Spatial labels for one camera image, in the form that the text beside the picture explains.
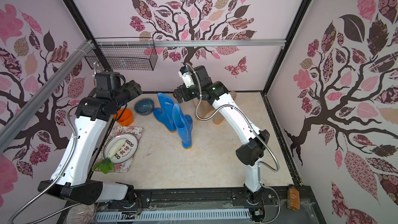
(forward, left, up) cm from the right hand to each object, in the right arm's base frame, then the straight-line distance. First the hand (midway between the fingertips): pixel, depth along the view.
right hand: (183, 89), depth 75 cm
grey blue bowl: (+16, +33, -32) cm, 49 cm away
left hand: (-5, +21, +3) cm, 22 cm away
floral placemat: (-26, +35, -33) cm, 55 cm away
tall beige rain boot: (+6, -9, -22) cm, 25 cm away
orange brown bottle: (-43, -51, -32) cm, 74 cm away
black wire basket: (+33, +40, +1) cm, 51 cm away
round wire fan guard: (-48, +47, -31) cm, 74 cm away
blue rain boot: (+2, +14, -24) cm, 28 cm away
